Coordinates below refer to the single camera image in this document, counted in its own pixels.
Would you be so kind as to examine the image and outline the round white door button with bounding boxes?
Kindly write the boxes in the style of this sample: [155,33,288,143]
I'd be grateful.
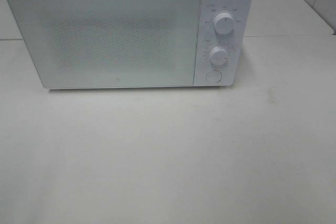
[206,70,222,83]

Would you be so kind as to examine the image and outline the white timer knob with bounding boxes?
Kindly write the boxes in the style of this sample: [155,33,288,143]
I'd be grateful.
[209,46,229,66]

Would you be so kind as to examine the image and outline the white microwave door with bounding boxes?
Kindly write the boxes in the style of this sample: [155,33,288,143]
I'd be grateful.
[8,0,200,89]

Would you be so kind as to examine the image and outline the white upper power knob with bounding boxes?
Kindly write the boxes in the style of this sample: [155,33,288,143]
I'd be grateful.
[213,12,235,35]

